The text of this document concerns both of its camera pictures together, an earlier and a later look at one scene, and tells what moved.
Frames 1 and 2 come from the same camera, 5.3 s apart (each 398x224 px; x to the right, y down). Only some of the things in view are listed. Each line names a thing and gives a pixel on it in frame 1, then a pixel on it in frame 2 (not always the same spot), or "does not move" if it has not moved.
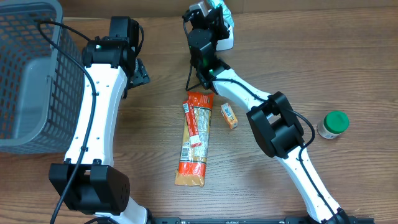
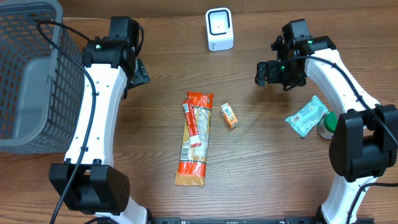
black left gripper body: [140, 74] does not move
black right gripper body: [218, 23] → [262, 73]
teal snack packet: [227, 14] → [309, 117]
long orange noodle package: [191, 168] does not move
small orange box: [229, 116] does not move
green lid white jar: [334, 123] does not move
